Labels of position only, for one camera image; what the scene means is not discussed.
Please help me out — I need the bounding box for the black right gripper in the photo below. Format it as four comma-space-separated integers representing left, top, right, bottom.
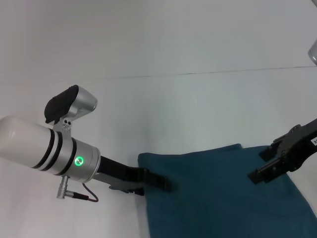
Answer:
247, 120, 317, 185

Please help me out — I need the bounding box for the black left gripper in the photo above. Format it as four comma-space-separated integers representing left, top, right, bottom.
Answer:
93, 155, 173, 191

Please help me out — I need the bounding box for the teal blue shirt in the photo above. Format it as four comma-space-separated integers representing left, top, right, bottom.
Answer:
137, 143, 317, 238

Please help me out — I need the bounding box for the dark red cable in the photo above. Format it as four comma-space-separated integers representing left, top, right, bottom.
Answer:
82, 182, 99, 203

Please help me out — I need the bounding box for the silver cable connector plug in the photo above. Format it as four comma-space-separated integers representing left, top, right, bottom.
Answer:
56, 176, 89, 201

